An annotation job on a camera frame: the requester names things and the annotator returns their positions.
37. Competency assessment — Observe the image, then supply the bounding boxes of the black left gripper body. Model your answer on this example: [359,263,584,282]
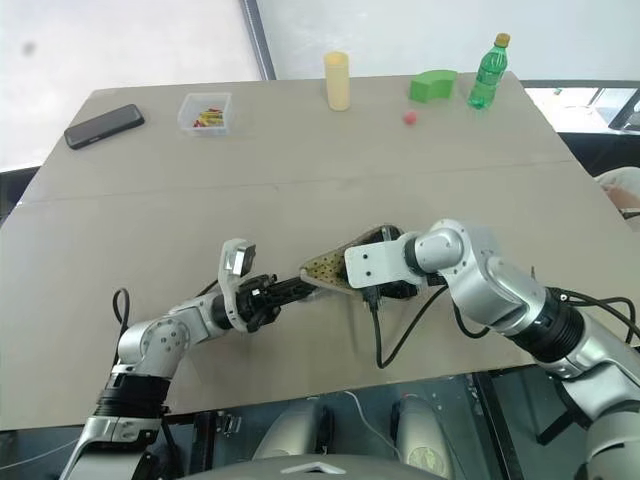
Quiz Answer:
[233,273,283,334]

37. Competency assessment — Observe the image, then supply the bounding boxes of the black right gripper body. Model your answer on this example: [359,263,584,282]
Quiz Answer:
[378,279,427,302]

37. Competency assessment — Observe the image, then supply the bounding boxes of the green curved block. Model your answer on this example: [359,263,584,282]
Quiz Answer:
[409,69,458,105]

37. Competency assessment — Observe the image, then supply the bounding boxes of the yellow cylinder container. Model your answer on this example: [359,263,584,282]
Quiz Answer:
[322,50,352,112]

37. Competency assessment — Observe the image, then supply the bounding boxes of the grey robot torso edge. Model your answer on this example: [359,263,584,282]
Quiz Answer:
[243,451,402,480]

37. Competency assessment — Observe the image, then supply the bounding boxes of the colourful small items pile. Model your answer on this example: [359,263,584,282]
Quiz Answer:
[191,105,224,130]

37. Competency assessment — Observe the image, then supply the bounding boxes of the green plastic bottle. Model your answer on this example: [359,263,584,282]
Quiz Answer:
[466,32,512,112]

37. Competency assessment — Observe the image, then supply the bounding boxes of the clear plastic box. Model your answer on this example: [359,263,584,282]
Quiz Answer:
[177,91,234,137]

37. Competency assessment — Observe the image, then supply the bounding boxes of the black smartphone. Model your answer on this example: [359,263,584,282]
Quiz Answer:
[63,103,147,151]

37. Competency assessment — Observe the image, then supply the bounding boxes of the person in light clothing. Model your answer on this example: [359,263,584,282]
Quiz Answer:
[598,166,640,219]

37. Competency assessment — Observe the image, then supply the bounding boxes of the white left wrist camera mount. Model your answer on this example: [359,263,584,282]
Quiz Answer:
[217,238,259,334]

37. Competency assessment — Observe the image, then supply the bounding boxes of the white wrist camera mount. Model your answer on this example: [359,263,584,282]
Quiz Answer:
[344,238,417,291]
[217,238,259,334]

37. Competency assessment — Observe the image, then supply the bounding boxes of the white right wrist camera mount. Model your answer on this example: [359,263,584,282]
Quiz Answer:
[344,238,417,291]

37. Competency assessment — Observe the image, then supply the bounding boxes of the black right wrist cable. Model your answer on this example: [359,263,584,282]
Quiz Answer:
[361,285,451,370]

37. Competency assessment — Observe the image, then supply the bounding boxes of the thin white cable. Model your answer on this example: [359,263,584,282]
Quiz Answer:
[343,390,402,462]

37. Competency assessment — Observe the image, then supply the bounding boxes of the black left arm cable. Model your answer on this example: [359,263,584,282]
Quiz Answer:
[111,287,133,347]

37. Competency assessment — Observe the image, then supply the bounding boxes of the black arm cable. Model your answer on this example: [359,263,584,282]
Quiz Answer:
[529,266,640,347]
[111,287,133,347]

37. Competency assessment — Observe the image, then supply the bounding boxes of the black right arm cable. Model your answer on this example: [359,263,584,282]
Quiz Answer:
[529,266,640,347]

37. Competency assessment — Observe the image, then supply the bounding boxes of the dark metal post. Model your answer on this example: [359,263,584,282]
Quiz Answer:
[238,0,278,82]

